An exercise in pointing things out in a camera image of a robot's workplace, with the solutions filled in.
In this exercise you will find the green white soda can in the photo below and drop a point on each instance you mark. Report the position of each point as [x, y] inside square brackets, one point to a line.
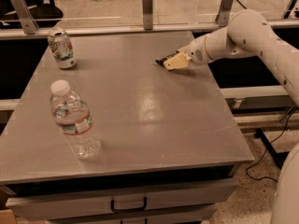
[61, 48]

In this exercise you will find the clear plastic water bottle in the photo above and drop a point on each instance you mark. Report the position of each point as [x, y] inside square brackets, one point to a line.
[73, 118]

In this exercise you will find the right metal bracket post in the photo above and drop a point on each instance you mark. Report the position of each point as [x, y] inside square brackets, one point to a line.
[223, 15]

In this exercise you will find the left metal bracket post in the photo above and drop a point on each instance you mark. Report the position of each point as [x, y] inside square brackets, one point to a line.
[28, 24]

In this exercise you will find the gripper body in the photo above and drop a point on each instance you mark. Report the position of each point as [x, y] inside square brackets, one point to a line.
[196, 53]

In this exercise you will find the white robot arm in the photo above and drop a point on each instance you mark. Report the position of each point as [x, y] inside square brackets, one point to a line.
[249, 34]

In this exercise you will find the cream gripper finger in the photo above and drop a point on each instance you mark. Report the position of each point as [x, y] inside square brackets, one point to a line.
[170, 63]

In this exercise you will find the middle metal bracket post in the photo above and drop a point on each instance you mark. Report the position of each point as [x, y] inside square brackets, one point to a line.
[147, 8]

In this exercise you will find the black stand leg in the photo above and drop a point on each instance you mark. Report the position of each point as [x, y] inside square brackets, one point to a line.
[278, 157]

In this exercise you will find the black drawer handle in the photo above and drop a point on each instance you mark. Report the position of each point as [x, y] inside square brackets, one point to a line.
[118, 207]

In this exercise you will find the metal bracket post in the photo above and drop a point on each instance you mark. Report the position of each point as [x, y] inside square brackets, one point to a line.
[147, 8]
[223, 15]
[28, 24]

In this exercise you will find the grey cabinet drawer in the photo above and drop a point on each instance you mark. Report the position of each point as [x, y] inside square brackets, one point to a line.
[167, 204]

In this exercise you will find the cardboard box corner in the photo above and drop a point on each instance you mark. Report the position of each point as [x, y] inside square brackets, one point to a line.
[7, 217]

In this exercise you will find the black office chair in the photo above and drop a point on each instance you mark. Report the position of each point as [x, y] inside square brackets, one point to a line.
[44, 12]

